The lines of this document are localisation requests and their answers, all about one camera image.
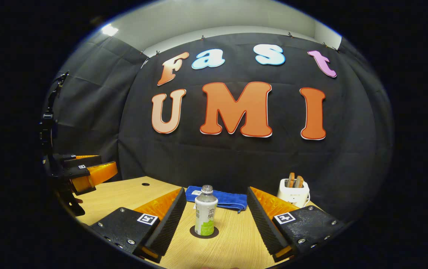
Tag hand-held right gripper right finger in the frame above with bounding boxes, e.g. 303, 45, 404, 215
247, 187, 345, 263

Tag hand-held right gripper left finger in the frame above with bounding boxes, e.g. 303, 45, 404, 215
90, 188, 187, 263

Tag dark brown round coaster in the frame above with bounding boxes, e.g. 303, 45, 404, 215
190, 225, 219, 239

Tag clear water bottle green label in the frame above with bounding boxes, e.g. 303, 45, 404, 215
194, 185, 218, 236

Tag cream toaster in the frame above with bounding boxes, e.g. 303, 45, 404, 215
277, 178, 310, 208

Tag blue folded towel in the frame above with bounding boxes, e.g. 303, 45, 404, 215
185, 186, 248, 213

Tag ceiling light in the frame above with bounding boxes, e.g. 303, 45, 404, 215
101, 24, 119, 37

